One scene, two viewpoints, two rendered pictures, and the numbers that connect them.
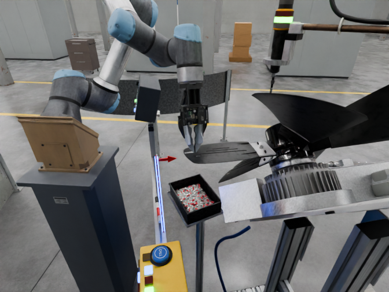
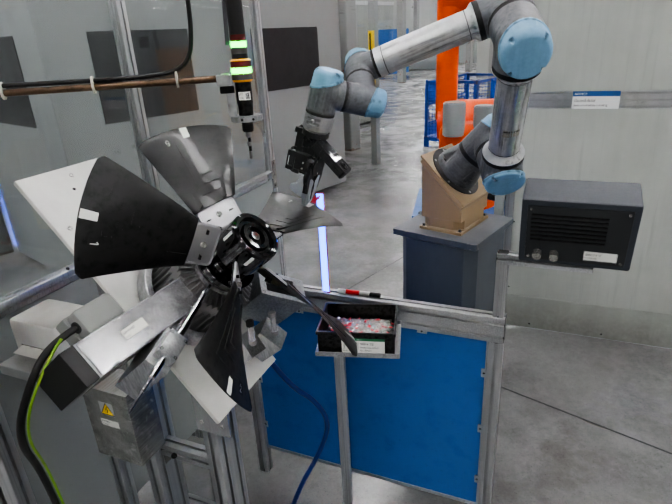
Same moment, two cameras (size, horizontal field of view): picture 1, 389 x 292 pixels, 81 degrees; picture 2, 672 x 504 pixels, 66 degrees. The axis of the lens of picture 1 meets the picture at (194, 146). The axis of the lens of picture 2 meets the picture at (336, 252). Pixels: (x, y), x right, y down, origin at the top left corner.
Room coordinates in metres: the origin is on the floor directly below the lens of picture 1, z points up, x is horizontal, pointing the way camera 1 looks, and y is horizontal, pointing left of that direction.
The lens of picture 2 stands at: (1.49, -1.08, 1.61)
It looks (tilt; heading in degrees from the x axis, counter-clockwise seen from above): 22 degrees down; 125
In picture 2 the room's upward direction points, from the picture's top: 3 degrees counter-clockwise
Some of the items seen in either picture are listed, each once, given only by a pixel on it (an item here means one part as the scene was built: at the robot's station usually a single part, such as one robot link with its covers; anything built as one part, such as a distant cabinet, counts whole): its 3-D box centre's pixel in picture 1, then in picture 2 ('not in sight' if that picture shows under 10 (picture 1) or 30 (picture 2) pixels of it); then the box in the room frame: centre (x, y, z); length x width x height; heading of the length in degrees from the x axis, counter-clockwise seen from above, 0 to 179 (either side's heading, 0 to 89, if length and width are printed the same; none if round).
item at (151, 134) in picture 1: (152, 141); (500, 284); (1.11, 0.23, 0.96); 0.03 x 0.03 x 0.20; 11
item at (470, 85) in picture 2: not in sight; (469, 109); (-1.46, 6.80, 0.49); 1.27 x 0.88 x 0.98; 83
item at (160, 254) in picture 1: (160, 254); not in sight; (0.34, 0.08, 1.08); 0.04 x 0.04 x 0.02
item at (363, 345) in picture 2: (194, 197); (358, 328); (0.78, 0.00, 0.85); 0.22 x 0.17 x 0.07; 26
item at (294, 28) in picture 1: (282, 44); (239, 97); (0.65, -0.23, 1.50); 0.09 x 0.07 x 0.10; 46
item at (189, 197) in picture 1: (194, 199); (359, 332); (0.79, 0.00, 0.83); 0.19 x 0.14 x 0.04; 26
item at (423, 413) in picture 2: not in sight; (361, 400); (0.69, 0.15, 0.45); 0.82 x 0.02 x 0.66; 11
